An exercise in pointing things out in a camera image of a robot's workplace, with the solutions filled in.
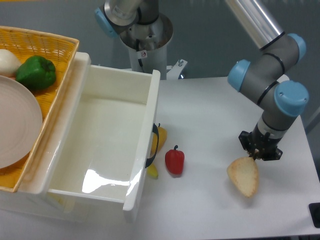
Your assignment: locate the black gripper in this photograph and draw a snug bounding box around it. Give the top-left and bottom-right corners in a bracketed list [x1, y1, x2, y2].
[238, 125, 283, 161]

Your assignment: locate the triangle toast bread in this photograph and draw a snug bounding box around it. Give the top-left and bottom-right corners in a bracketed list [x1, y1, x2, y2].
[227, 157, 260, 198]

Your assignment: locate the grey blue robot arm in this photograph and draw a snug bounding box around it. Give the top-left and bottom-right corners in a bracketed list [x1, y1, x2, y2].
[94, 0, 309, 161]

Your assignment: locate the black object at edge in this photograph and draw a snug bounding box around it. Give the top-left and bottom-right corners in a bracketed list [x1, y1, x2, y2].
[308, 202, 320, 229]

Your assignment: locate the red bell pepper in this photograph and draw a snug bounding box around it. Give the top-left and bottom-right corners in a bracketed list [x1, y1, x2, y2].
[165, 145, 185, 175]

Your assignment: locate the yellow bell pepper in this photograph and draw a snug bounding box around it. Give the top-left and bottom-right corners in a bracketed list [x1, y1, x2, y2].
[150, 123, 168, 156]

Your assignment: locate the small yellow banana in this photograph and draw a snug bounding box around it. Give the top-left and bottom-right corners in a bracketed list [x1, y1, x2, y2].
[146, 163, 159, 179]

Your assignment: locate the white open drawer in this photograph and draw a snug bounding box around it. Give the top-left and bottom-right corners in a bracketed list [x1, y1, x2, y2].
[47, 65, 161, 223]

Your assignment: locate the yellow woven basket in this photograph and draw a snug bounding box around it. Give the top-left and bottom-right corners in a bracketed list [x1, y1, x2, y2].
[0, 26, 80, 193]

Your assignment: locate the white drawer cabinet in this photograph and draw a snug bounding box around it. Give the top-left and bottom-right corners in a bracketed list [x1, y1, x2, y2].
[0, 51, 131, 224]

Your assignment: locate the green bell pepper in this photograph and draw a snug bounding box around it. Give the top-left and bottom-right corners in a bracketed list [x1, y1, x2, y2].
[15, 55, 57, 91]

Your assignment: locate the pink round plate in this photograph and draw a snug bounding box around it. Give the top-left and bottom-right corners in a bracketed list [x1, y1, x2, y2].
[0, 76, 43, 168]

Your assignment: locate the white onion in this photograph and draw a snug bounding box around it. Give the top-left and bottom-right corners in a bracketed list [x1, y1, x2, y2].
[0, 49, 22, 78]

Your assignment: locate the black drawer handle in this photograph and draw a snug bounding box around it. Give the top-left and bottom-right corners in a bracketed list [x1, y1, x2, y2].
[145, 123, 160, 169]

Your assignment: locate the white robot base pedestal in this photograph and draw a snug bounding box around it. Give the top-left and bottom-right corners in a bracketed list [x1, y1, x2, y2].
[119, 13, 188, 80]

